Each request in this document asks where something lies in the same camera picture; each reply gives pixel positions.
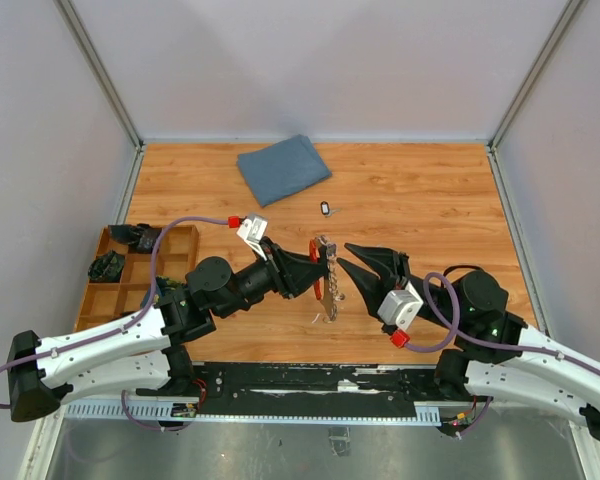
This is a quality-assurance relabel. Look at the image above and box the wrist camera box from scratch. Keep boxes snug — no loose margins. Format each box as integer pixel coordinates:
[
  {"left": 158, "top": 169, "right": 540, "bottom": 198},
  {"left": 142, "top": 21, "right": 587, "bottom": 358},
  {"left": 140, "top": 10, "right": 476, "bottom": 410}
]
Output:
[
  {"left": 236, "top": 213, "right": 268, "bottom": 259},
  {"left": 377, "top": 283, "right": 424, "bottom": 332}
]

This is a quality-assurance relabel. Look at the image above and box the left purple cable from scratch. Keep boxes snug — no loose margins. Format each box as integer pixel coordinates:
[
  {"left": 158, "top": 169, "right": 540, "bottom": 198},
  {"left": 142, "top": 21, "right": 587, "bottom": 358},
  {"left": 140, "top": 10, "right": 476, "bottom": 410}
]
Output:
[{"left": 0, "top": 215, "right": 244, "bottom": 410}]

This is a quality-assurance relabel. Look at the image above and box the dark floral sock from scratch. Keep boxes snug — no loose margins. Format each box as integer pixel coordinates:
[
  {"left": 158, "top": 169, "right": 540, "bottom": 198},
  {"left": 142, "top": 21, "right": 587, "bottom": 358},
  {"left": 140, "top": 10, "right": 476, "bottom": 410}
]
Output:
[{"left": 140, "top": 276, "right": 185, "bottom": 308}]

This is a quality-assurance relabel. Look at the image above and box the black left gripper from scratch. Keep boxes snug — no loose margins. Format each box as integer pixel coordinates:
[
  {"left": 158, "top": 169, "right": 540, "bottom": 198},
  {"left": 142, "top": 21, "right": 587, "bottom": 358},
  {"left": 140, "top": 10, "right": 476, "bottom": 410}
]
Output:
[{"left": 217, "top": 236, "right": 330, "bottom": 319}]

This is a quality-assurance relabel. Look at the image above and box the wooden compartment tray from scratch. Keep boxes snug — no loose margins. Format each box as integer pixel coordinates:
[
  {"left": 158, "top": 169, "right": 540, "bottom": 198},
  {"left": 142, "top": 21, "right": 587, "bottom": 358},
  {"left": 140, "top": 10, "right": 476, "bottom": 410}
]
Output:
[{"left": 74, "top": 225, "right": 199, "bottom": 332}]

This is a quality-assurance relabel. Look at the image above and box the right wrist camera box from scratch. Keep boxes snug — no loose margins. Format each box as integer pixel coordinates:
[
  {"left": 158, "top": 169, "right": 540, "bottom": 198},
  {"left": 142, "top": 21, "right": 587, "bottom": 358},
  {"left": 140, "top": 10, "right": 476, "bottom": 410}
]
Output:
[{"left": 377, "top": 283, "right": 424, "bottom": 332}]

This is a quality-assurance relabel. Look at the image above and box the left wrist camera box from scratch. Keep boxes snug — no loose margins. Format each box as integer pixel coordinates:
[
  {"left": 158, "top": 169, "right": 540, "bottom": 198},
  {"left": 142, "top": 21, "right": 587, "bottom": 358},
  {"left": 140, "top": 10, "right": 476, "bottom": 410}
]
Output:
[{"left": 236, "top": 213, "right": 268, "bottom": 259}]

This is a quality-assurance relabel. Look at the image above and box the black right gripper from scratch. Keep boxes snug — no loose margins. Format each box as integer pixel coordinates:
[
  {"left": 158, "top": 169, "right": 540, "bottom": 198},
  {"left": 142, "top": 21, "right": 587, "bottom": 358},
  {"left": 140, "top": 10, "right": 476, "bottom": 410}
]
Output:
[{"left": 337, "top": 241, "right": 464, "bottom": 330}]

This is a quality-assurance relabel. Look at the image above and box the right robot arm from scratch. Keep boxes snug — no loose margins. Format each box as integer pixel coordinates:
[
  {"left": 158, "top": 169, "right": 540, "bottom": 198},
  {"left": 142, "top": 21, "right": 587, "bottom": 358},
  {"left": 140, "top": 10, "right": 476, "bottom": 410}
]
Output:
[{"left": 339, "top": 243, "right": 600, "bottom": 441}]

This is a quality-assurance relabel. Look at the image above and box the blue tagged key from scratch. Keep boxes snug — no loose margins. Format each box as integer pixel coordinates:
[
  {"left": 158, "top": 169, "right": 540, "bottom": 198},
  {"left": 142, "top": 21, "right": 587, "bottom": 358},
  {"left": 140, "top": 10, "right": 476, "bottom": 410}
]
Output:
[{"left": 325, "top": 242, "right": 337, "bottom": 261}]

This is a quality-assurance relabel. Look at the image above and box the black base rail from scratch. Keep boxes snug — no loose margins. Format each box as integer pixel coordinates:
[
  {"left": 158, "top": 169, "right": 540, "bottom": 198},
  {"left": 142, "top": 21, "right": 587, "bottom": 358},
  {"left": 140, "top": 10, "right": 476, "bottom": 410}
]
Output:
[{"left": 135, "top": 362, "right": 496, "bottom": 420}]

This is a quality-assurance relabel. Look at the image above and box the dark patterned sock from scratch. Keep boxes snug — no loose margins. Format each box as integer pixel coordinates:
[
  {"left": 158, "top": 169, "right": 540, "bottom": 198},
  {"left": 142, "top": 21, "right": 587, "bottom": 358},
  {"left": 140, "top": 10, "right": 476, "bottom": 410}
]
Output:
[{"left": 107, "top": 223, "right": 162, "bottom": 254}]

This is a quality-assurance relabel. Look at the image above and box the red-handled metal key organizer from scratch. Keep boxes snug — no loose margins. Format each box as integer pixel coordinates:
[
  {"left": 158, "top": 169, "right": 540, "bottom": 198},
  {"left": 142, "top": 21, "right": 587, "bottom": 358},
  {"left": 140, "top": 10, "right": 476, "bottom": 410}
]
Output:
[{"left": 309, "top": 235, "right": 346, "bottom": 324}]

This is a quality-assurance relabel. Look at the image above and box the green patterned sock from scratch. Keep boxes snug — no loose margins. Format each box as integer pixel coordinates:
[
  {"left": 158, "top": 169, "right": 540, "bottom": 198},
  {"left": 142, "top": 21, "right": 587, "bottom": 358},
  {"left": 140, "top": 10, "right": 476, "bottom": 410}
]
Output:
[{"left": 88, "top": 250, "right": 125, "bottom": 283}]

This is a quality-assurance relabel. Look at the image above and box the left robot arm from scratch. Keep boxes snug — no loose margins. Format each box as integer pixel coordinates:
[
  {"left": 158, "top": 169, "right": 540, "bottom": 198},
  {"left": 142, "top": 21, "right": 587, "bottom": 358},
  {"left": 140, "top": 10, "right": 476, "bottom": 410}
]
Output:
[{"left": 7, "top": 238, "right": 332, "bottom": 423}]

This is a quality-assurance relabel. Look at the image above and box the black tagged key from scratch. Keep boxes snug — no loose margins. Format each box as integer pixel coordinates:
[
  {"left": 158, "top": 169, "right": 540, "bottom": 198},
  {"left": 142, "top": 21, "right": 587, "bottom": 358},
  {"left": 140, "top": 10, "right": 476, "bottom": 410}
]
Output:
[{"left": 320, "top": 201, "right": 341, "bottom": 218}]

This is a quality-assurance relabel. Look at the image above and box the folded blue cloth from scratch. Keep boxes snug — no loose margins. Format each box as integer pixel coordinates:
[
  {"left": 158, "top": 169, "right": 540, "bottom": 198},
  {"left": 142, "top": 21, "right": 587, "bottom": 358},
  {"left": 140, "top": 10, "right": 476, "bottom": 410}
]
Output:
[{"left": 236, "top": 135, "right": 332, "bottom": 208}]

